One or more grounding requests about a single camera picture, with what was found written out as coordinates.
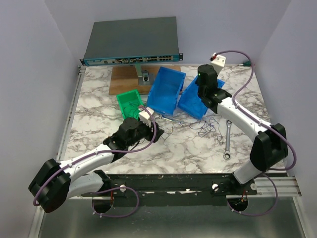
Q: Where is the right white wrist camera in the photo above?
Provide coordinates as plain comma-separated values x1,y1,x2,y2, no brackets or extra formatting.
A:
210,53,226,74

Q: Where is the blue plastic bin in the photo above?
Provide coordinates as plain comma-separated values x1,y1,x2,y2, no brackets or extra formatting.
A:
147,66,186,116
178,74,225,120

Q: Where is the wooden base board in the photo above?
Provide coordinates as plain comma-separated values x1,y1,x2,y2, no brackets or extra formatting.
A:
109,65,182,96

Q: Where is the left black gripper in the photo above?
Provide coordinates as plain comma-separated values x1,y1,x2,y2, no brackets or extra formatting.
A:
127,119,164,147

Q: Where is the aluminium side rail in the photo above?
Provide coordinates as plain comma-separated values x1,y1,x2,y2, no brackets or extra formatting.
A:
55,66,86,161

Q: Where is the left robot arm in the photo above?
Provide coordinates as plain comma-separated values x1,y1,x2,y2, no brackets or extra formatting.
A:
28,118,164,213

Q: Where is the left blue plastic bin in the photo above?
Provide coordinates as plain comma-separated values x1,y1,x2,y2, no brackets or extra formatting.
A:
147,66,186,116

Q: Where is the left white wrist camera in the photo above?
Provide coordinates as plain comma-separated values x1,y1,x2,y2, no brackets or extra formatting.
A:
139,107,154,127

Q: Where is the chrome combination wrench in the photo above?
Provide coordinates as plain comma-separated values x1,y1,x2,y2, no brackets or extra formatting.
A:
159,115,183,126

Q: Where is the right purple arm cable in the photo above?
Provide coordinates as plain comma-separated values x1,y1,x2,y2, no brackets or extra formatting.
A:
211,50,298,216

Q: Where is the right blue plastic bin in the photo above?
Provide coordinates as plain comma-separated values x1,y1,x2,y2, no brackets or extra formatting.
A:
178,74,225,120

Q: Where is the grey metal stand bracket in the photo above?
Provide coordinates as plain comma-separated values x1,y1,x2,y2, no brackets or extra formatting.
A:
134,64,155,86

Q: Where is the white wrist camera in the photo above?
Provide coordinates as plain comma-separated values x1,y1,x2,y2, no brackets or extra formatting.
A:
210,53,226,74
139,107,154,127

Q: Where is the purple thin cable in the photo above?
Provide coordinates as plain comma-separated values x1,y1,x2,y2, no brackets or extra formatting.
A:
189,118,225,146

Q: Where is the green handled screwdriver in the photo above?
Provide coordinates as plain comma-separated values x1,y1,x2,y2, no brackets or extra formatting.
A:
238,60,255,67

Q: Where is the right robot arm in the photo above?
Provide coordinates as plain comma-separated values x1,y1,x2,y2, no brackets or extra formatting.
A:
196,64,288,194

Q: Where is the grey network switch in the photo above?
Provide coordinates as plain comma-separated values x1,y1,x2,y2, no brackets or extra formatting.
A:
80,16,183,66

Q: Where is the green plastic bin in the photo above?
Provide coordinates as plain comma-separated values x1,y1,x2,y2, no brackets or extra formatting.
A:
116,89,144,119

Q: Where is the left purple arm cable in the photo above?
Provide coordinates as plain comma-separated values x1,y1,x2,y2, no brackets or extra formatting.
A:
33,105,159,219

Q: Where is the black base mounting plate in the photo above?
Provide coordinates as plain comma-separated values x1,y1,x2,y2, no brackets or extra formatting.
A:
94,170,257,207

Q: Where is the grey ratchet wrench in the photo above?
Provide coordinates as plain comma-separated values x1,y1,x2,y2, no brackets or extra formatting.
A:
223,120,232,160

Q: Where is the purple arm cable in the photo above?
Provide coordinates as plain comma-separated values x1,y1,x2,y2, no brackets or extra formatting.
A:
33,105,159,219
211,50,298,216

